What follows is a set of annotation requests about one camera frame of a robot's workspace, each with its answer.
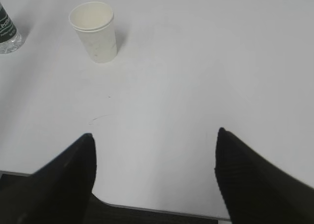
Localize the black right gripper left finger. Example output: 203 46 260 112
0 133 96 224

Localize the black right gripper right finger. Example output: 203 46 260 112
214 128 314 224

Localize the clear green-label water bottle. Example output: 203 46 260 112
0 4 23 54

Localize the white paper cup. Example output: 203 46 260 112
69 1 117 63

